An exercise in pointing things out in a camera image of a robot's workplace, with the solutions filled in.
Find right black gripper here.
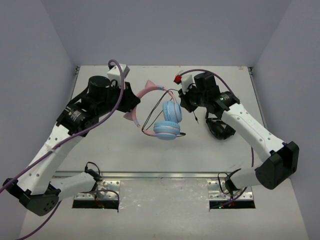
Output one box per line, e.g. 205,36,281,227
179,82,208,113

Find thin black audio cable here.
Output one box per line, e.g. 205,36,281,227
140,89,200,138

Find pink blue cat-ear headphones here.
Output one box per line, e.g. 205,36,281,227
123,79,183,141

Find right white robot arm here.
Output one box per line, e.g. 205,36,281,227
173,69,300,195

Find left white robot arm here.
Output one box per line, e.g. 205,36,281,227
2,75,140,216

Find black headphones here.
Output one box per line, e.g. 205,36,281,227
205,111,236,140

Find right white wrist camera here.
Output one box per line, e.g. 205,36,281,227
173,71,194,94

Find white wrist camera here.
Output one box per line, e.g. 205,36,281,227
173,71,194,94
107,64,130,88

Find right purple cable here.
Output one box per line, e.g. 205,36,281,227
179,69,256,203

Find purple cable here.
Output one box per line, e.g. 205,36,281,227
0,59,125,240
179,69,256,203

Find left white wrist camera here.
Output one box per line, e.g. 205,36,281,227
107,64,130,88

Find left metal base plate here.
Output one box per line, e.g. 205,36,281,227
73,180,120,202

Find metal base plate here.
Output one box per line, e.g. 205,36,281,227
207,178,254,202
73,180,120,202

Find metal table rail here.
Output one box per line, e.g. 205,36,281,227
53,170,263,180

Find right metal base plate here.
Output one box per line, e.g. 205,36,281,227
207,178,254,202

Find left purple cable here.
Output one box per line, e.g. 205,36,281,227
0,59,125,240

